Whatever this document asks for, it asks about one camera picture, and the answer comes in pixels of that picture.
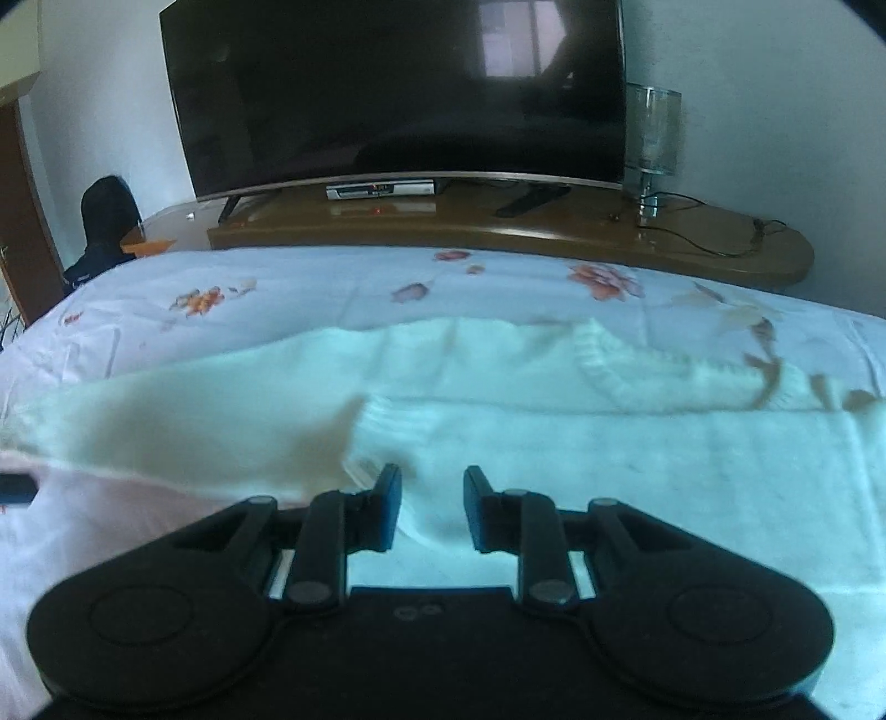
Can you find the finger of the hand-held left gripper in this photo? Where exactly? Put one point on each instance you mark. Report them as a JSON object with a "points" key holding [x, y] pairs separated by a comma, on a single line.
{"points": [[17, 489]]}

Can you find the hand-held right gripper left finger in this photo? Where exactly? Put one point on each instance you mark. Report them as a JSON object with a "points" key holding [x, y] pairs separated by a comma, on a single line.
{"points": [[387, 509]]}

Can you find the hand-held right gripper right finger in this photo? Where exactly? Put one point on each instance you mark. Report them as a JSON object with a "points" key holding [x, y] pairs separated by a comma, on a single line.
{"points": [[477, 512]]}

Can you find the white knit sweater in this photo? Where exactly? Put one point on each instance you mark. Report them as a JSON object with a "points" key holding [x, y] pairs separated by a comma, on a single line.
{"points": [[554, 429]]}

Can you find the floral bedsheet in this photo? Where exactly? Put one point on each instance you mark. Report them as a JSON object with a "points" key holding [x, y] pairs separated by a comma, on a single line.
{"points": [[332, 291]]}

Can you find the orange flat item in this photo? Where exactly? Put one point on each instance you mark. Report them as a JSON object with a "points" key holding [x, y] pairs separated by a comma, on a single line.
{"points": [[147, 246]]}

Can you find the wooden television table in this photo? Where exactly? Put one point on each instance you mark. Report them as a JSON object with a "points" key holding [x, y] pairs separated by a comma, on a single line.
{"points": [[484, 232]]}

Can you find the brown wooden door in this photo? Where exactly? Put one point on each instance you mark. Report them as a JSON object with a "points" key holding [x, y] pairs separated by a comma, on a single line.
{"points": [[24, 208]]}

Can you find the silver set-top box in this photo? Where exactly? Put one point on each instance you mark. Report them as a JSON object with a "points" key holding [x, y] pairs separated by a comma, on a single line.
{"points": [[381, 189]]}

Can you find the black flat television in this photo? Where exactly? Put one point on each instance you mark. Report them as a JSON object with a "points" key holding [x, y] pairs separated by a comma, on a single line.
{"points": [[387, 90]]}

